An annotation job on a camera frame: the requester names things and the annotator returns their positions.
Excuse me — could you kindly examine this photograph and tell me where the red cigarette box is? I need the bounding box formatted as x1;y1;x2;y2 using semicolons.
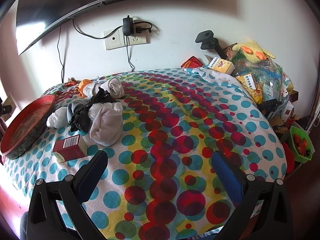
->
53;134;88;163

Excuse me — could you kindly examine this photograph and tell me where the black plastic bag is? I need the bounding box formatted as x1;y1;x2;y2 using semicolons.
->
69;88;117;132

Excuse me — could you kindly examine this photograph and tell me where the grey white sock pair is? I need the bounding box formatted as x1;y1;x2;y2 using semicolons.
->
84;77;124;99

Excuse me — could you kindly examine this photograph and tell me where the blue grey sock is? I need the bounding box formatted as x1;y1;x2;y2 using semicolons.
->
67;98;89;123

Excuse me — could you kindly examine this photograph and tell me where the polka dot bed sheet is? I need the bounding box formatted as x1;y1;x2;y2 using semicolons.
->
3;68;288;240

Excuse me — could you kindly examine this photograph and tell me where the green basket with fruit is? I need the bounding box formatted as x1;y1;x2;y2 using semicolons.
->
289;126;315;164

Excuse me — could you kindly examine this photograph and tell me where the round red tray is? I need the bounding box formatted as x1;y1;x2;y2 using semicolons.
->
1;94;55;160

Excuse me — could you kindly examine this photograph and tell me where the red candy wrapper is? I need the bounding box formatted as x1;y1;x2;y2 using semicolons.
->
64;77;78;87

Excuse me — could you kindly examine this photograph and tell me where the yellow medicine box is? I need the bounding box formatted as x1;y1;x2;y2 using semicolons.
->
208;57;235;75
236;72;263;105

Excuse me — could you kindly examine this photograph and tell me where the clear bag of goods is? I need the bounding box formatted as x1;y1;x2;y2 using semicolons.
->
231;53;292;102

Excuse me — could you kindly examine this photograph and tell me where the red snack packet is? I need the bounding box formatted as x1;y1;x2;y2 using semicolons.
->
181;56;203;68

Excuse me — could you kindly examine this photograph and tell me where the yellow knitted duck toy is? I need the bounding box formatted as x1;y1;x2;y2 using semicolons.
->
232;40;276;63

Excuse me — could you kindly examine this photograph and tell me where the black power plug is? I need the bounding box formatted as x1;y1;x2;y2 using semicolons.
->
136;22;153;34

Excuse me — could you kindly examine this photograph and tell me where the black power adapter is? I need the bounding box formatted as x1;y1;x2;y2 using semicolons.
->
123;15;134;36

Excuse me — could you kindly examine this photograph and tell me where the black television cable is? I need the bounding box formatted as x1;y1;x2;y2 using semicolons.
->
56;24;70;84

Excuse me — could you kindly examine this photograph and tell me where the white wall socket plate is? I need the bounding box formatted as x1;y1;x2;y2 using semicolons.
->
104;28;148;50

